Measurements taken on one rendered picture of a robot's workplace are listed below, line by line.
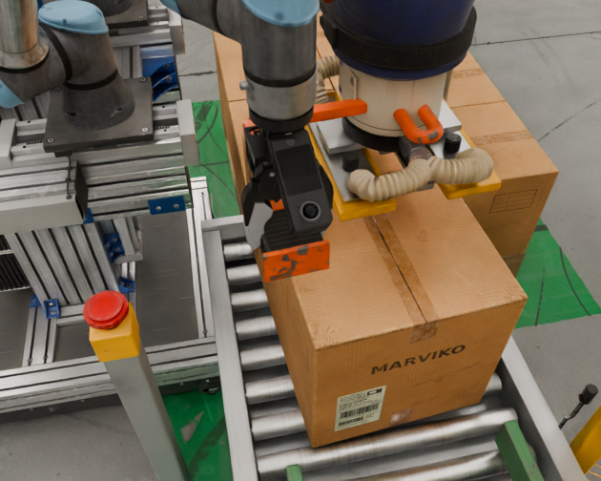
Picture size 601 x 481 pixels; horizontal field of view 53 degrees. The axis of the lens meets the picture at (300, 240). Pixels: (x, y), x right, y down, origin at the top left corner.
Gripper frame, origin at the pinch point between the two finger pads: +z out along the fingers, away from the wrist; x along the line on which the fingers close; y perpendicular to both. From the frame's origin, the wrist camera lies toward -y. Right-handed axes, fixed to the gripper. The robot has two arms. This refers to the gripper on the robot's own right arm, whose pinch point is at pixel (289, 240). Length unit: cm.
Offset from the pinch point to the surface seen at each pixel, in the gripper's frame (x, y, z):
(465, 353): -35, 0, 43
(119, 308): 25.3, 10.0, 18.9
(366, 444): -16, -2, 68
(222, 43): -16, 174, 68
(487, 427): -43, -5, 69
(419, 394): -27, 0, 55
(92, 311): 29.5, 10.6, 18.9
